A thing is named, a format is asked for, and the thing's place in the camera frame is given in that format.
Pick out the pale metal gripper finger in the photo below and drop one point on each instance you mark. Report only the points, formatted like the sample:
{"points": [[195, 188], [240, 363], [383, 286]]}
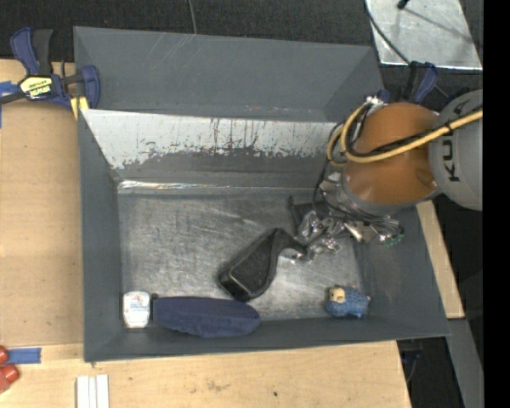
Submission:
{"points": [[310, 227], [319, 249]]}

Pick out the blue toy animal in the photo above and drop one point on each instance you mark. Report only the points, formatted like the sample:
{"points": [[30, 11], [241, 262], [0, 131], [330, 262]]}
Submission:
{"points": [[348, 302]]}

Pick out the grey metal bin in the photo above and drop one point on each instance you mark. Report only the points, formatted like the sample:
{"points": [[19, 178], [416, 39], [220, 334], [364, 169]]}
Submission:
{"points": [[187, 228]]}

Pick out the dark blue cloth pouch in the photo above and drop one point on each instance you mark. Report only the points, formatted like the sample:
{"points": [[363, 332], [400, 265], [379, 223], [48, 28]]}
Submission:
{"points": [[204, 316]]}

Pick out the small white packet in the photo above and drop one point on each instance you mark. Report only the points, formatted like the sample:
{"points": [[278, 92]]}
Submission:
{"points": [[136, 309]]}

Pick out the pale wood board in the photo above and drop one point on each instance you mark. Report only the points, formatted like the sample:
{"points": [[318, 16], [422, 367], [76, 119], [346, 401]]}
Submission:
{"points": [[38, 228]]}

